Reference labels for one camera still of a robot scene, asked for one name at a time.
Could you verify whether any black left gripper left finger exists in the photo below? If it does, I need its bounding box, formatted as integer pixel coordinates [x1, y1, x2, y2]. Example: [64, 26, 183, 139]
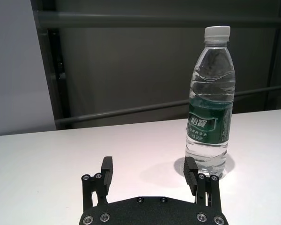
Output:
[81, 156, 114, 211]

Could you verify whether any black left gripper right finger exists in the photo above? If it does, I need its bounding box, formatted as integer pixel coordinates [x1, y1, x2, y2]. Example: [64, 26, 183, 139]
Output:
[182, 156, 222, 209]

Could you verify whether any clear water bottle green label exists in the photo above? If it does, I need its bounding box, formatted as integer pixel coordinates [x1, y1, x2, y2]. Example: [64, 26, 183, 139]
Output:
[185, 25, 237, 180]

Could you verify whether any thin grey horizontal rail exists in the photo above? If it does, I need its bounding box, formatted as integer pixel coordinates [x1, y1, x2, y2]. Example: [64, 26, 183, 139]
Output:
[55, 84, 281, 125]

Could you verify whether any black vertical frame post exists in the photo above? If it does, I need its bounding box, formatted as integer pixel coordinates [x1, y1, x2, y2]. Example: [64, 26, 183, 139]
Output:
[30, 0, 72, 131]

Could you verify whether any grey vertical frame post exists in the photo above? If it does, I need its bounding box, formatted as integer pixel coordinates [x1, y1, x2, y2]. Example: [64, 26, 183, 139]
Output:
[266, 0, 281, 111]

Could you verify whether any thick grey horizontal rail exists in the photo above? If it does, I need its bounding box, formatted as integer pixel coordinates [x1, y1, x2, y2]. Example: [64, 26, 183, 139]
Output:
[37, 13, 281, 28]

